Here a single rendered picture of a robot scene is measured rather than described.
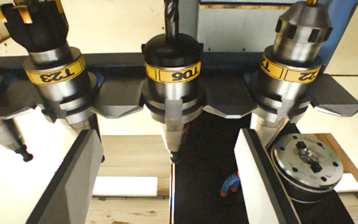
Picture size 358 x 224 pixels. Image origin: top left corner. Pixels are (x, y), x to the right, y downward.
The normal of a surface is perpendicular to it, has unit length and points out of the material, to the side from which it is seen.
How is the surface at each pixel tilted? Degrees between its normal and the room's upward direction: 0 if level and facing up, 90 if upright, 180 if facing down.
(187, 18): 90
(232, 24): 90
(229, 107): 170
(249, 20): 88
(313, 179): 180
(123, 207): 180
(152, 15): 90
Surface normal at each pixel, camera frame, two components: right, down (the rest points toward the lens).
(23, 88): 0.00, -0.75
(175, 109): 0.03, 0.66
